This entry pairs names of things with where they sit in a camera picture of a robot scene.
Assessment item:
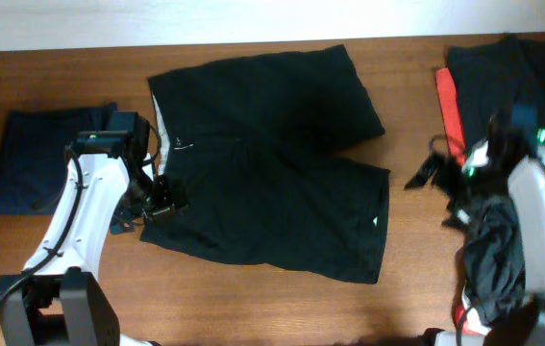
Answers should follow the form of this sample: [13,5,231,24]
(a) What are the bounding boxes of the black shorts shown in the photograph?
[141,45,389,284]

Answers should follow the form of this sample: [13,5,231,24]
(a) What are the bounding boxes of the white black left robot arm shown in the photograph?
[0,131,151,346]

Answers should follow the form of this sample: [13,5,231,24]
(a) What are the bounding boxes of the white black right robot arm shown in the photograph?
[141,107,545,298]

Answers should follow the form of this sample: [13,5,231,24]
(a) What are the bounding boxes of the red garment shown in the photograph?
[434,68,466,166]

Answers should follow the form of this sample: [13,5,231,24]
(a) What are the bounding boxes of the folded navy blue garment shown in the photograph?
[0,103,117,216]

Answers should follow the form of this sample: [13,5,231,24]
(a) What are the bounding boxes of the dark garment pile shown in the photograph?
[447,36,545,327]

